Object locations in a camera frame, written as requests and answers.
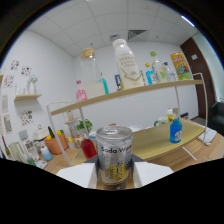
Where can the yellow printed drink can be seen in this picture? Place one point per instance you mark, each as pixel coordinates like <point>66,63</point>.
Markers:
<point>181,66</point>

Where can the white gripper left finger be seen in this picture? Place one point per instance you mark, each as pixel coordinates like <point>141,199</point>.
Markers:
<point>78,175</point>

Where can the ceiling air vent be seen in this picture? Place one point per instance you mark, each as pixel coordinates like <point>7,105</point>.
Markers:
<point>137,34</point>

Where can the wooden wall shelf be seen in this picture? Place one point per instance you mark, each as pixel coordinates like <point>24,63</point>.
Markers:
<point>28,97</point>

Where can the small teal bottle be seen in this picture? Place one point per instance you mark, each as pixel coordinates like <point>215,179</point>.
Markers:
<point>105,85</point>

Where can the large white milk bottle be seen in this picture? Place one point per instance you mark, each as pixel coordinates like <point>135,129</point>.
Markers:
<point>128,66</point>

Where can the small light blue bottle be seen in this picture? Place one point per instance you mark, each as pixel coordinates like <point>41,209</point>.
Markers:
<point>149,76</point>

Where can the orange basket with fruit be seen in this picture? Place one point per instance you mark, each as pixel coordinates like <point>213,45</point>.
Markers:
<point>56,143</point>

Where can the black chair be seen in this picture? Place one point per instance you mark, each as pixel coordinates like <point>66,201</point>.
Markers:
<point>218,115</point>

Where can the small white and blue bottle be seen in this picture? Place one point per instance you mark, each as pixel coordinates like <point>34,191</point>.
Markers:
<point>46,154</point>

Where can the green potted plant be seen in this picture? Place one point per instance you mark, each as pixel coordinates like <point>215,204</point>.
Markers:
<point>85,126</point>

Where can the small pink bottle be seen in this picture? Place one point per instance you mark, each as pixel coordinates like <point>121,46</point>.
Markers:
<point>81,95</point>

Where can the clear bottle with green cap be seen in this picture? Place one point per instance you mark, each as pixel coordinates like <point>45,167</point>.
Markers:
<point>158,70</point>

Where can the silver soda water can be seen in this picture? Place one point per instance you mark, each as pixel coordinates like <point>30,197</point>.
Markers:
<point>115,156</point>

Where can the two-tier wooden shelf rack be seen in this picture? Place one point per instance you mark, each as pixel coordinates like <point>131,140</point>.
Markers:
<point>150,133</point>

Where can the red syrup bottle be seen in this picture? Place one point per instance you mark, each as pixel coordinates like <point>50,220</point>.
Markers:
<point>88,148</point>

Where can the dark brown door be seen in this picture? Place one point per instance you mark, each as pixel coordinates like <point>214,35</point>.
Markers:
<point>200,66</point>

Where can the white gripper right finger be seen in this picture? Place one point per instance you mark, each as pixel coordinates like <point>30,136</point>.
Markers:
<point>151,173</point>

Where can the blue curacao bottle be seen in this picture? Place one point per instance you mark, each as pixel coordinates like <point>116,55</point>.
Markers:
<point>176,131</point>

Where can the glass jar with cork lid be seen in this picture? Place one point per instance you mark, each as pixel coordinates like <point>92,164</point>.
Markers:
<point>91,76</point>

